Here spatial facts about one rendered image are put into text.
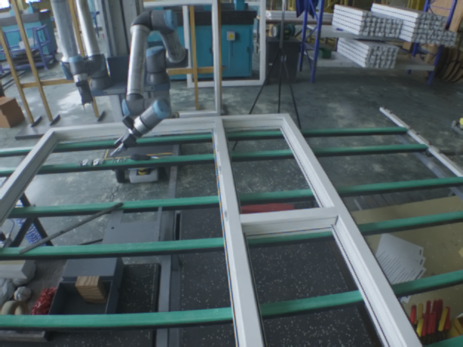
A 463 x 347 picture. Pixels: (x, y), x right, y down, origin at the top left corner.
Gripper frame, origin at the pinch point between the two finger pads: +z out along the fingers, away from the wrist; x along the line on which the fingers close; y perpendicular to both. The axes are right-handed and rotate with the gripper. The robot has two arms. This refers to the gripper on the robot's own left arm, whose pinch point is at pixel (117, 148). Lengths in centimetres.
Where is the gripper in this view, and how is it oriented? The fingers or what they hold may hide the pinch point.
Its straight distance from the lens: 156.1
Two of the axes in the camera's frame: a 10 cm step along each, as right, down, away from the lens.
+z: -7.9, 5.5, 2.6
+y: 6.0, 5.9, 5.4
